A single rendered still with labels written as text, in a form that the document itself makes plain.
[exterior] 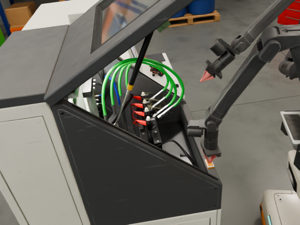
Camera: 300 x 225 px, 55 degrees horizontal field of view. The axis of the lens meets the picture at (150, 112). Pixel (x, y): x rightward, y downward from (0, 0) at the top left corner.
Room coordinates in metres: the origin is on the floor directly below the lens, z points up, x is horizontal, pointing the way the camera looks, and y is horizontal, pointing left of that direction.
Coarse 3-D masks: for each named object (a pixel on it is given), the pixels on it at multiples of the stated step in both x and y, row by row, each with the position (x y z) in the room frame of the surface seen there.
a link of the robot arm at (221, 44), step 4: (216, 40) 1.28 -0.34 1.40; (220, 40) 1.27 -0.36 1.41; (212, 44) 1.28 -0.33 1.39; (216, 44) 1.25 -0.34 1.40; (220, 44) 1.26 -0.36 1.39; (224, 44) 1.26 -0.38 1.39; (228, 44) 1.26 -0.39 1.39; (240, 44) 1.23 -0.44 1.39; (244, 44) 1.23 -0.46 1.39; (212, 48) 1.26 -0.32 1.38; (216, 48) 1.25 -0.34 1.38; (220, 48) 1.25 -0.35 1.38; (224, 48) 1.25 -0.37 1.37; (232, 48) 1.25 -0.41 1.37; (236, 48) 1.24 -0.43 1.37; (240, 48) 1.23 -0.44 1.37; (244, 48) 1.23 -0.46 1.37; (216, 52) 1.25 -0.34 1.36; (220, 52) 1.25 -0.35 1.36; (236, 52) 1.23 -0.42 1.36; (240, 52) 1.23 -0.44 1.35
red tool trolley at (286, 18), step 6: (288, 6) 4.79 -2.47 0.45; (294, 6) 4.69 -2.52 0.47; (282, 12) 4.87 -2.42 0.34; (288, 12) 4.77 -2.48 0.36; (294, 12) 4.68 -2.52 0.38; (282, 18) 4.86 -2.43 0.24; (288, 18) 4.75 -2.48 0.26; (294, 18) 4.65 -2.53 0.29; (282, 24) 4.88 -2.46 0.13; (288, 24) 4.74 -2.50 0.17; (294, 24) 4.64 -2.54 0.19
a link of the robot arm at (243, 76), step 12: (252, 48) 0.89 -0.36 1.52; (264, 48) 0.82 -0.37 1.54; (276, 48) 0.80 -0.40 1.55; (252, 60) 0.85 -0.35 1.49; (264, 60) 0.81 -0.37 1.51; (240, 72) 0.87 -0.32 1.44; (252, 72) 0.86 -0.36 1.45; (228, 84) 0.91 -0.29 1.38; (240, 84) 0.87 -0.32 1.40; (228, 96) 0.89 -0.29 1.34; (216, 108) 0.90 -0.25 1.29; (228, 108) 0.89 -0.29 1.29; (204, 120) 0.93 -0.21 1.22; (216, 120) 0.90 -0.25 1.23
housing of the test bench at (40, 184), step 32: (32, 32) 1.41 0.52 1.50; (64, 32) 1.35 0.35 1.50; (0, 64) 1.05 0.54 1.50; (32, 64) 1.01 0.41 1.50; (0, 96) 0.79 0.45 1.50; (32, 96) 0.78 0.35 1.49; (0, 128) 0.77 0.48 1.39; (32, 128) 0.78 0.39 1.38; (0, 160) 0.77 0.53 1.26; (32, 160) 0.77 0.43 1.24; (64, 160) 0.78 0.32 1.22; (32, 192) 0.77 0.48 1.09; (64, 192) 0.78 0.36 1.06; (32, 224) 0.77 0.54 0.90; (64, 224) 0.78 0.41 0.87
